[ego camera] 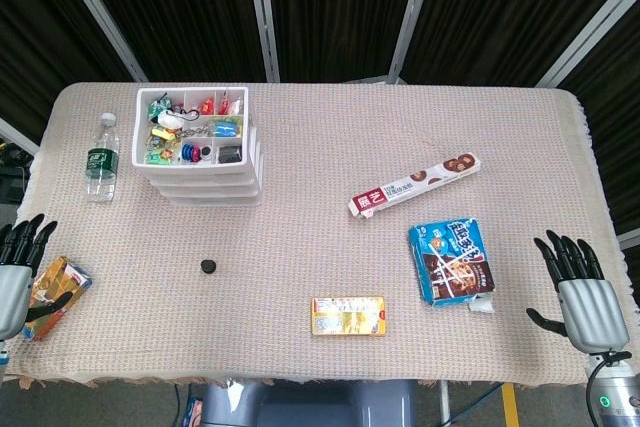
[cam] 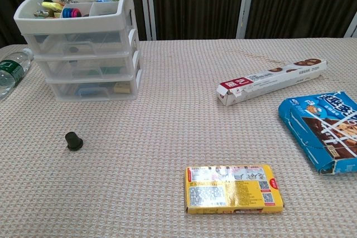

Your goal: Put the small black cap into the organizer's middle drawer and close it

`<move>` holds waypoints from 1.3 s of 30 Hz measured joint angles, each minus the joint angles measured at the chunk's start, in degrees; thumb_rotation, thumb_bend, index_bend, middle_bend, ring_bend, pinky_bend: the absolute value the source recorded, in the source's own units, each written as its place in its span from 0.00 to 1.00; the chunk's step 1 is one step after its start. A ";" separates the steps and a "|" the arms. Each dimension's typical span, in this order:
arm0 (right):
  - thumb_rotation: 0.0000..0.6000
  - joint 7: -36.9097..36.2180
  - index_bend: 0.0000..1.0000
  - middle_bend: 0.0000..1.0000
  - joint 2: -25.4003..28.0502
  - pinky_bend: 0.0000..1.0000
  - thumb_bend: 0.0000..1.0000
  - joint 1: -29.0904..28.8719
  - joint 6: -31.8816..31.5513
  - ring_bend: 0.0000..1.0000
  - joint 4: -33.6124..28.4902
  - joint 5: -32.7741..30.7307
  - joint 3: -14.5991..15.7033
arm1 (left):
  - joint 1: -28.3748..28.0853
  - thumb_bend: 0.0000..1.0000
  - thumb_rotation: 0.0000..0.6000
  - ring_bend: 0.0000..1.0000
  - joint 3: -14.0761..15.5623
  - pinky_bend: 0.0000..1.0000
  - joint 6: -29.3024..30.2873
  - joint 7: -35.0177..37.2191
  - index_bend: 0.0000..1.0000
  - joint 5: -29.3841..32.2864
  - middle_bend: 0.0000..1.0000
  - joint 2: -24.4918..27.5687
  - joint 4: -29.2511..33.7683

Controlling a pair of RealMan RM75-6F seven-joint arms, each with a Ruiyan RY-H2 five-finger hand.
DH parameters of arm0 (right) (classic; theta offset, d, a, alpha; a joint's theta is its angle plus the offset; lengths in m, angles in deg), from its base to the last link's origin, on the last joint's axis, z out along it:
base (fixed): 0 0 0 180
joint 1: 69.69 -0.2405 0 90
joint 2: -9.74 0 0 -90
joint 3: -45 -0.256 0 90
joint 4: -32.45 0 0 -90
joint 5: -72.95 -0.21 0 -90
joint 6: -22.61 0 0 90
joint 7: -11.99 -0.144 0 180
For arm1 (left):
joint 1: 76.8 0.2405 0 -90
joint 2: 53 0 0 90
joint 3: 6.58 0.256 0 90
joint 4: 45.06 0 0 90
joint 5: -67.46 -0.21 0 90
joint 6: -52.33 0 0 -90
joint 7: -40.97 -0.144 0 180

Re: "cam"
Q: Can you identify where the clear water bottle green label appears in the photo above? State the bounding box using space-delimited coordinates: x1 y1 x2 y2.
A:
0 47 35 101

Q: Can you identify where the stack of coloured discs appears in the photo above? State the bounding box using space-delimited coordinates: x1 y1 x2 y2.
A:
61 8 80 19

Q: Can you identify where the pale yellow block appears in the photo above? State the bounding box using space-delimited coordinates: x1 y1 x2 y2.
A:
113 81 131 94

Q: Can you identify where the white drawer organizer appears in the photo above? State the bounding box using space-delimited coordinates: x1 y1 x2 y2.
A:
13 0 143 102

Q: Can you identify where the yellow flat food box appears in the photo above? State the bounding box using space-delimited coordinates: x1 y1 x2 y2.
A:
185 164 285 215

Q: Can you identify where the green box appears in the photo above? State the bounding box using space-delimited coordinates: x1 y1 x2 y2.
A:
99 66 124 76

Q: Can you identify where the blue cookie package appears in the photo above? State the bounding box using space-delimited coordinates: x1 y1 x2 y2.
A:
278 90 357 176

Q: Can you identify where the long white baking paper box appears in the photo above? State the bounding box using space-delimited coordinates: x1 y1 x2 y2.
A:
216 59 327 107

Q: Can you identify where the small black rubber cap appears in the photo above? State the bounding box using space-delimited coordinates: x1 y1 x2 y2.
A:
65 131 84 152

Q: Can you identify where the yellow gold candy wrapper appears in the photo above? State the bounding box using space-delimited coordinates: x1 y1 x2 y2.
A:
41 1 65 12

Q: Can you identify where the beige woven tablecloth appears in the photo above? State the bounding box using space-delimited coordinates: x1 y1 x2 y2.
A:
0 37 357 238

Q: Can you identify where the green orange candy packet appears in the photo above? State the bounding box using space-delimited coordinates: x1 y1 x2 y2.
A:
33 9 56 18

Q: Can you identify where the clear plastic drawer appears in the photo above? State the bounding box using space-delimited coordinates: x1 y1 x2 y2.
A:
46 75 139 102
33 52 138 80
22 30 135 56

